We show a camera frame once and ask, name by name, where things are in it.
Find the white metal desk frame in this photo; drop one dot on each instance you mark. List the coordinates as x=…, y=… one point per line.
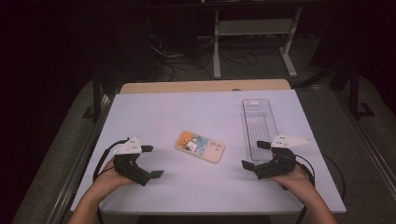
x=253, y=27

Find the clear plastic bin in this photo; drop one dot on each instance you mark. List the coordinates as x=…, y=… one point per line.
x=260, y=124

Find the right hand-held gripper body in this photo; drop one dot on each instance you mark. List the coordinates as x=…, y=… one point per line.
x=280, y=161

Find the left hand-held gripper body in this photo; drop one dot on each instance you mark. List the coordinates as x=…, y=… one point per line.
x=127, y=165

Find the person's left hand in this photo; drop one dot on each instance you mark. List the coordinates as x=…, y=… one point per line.
x=107, y=183

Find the light wooden table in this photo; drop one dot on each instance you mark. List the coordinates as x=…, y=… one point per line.
x=186, y=86

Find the black metal stand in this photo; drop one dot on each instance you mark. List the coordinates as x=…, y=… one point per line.
x=354, y=93
x=96, y=93

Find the person's right hand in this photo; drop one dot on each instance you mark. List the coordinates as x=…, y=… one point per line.
x=295, y=183

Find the aluminium floor rail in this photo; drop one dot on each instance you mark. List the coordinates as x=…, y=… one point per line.
x=77, y=168
x=370, y=149

